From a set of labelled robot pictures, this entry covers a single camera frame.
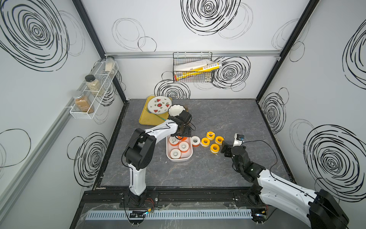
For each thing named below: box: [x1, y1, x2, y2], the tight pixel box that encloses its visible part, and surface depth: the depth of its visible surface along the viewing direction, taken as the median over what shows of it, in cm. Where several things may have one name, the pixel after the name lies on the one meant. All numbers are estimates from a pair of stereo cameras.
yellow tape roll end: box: [205, 130, 216, 141], surface depth 98 cm
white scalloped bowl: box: [168, 104, 186, 117], surface depth 114 cm
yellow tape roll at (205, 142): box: [200, 137, 211, 148], surface depth 95 cm
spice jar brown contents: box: [72, 91, 95, 114], surface depth 65 cm
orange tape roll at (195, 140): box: [191, 135, 201, 148], surface depth 96 cm
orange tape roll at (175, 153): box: [169, 148, 182, 159], surface depth 90 cm
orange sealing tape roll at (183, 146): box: [178, 141, 190, 153], surface depth 93 cm
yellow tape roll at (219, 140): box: [214, 135, 225, 146], surface depth 97 cm
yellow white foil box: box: [173, 62, 223, 82], surface depth 86 cm
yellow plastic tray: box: [138, 95, 170, 126], surface depth 112 cm
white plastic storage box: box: [165, 135, 194, 162], surface depth 91 cm
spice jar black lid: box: [84, 74, 105, 97], surface depth 72 cm
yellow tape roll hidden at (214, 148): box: [210, 143, 220, 155], surface depth 93 cm
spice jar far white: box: [104, 55, 115, 74], surface depth 88 cm
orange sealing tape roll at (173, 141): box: [168, 135, 180, 146], surface depth 95 cm
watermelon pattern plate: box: [147, 95, 173, 115], surface depth 118 cm
